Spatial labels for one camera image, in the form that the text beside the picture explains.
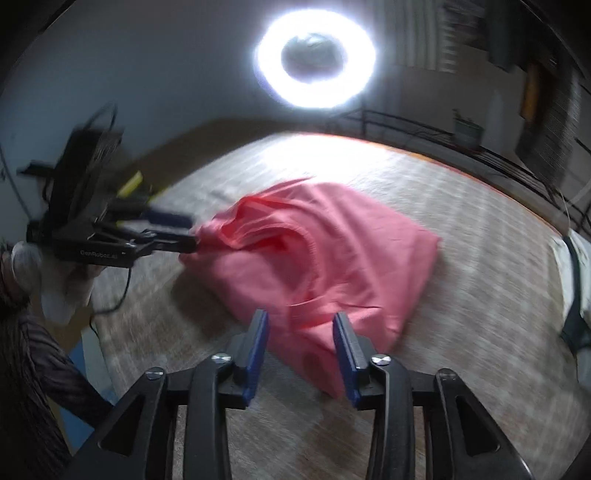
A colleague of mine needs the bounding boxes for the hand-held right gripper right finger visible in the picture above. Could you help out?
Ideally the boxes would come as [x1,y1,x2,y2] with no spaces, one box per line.
[332,312,532,480]

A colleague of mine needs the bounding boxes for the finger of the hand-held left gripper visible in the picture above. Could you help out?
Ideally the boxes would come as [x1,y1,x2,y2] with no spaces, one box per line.
[99,228,199,256]
[111,198,194,229]

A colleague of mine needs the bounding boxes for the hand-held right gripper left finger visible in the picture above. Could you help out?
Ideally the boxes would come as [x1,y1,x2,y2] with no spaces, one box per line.
[60,309,270,480]

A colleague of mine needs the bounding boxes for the pink dress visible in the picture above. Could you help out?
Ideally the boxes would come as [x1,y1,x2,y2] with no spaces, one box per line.
[178,181,440,400]

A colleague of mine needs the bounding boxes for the dark hanging clothes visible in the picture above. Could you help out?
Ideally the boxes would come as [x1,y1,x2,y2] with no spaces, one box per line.
[485,0,532,70]

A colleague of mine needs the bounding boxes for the person's left hand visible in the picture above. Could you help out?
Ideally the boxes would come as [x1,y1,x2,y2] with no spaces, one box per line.
[11,241,98,324]

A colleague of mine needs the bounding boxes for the yellow plastic crate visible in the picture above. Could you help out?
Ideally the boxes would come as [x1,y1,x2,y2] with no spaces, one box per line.
[115,171,158,204]

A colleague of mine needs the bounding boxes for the blue panel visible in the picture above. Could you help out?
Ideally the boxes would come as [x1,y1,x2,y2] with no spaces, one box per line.
[62,330,116,455]

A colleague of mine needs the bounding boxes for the grey folded garment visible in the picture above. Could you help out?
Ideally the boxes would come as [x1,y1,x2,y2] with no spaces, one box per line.
[551,228,591,324]

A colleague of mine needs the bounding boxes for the black metal rack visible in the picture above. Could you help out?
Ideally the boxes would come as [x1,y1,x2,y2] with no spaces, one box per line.
[323,108,573,217]

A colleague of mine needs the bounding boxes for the potted plant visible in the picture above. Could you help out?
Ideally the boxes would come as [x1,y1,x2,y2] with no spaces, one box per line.
[452,108,483,148]

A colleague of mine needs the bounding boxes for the grey checked hanging garment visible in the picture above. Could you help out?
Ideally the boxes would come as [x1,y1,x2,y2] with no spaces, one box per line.
[512,60,583,185]

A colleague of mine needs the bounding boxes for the striped hanging cloth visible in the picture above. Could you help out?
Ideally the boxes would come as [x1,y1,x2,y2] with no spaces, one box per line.
[406,0,462,75]

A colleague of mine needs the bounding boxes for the orange hanging cloth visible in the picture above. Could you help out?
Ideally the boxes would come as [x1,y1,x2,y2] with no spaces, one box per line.
[522,65,541,118]

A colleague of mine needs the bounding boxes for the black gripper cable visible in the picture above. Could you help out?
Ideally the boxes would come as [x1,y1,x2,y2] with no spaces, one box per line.
[90,265,132,335]

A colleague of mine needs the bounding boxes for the white ring light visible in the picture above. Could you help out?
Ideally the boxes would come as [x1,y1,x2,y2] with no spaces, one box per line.
[253,9,377,109]

